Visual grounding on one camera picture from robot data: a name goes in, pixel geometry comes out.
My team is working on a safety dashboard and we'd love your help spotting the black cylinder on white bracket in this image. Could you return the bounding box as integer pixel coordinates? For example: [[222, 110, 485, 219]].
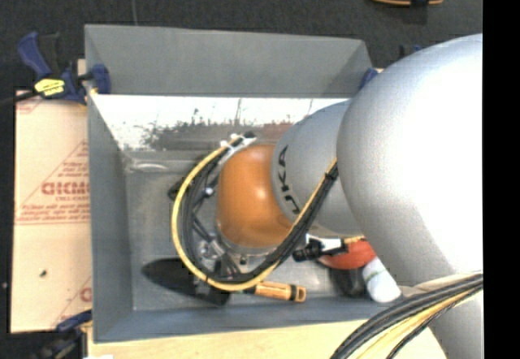
[[292, 235, 347, 263]]

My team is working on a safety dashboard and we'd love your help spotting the grey metal bin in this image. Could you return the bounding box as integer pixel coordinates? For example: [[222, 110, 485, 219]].
[[84, 24, 404, 343]]

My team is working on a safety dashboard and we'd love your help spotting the brown cardboard board, red print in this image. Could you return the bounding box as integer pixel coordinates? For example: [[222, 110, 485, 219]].
[[9, 90, 94, 335]]

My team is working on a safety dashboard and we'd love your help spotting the white plastic bottle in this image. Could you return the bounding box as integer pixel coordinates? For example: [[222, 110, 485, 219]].
[[362, 257, 402, 304]]

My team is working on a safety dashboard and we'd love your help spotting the red-orange ball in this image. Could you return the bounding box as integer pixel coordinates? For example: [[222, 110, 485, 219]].
[[318, 240, 377, 271]]

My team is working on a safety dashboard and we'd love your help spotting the black trowel with orange handle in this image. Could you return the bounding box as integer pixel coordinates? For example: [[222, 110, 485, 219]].
[[141, 257, 307, 307]]

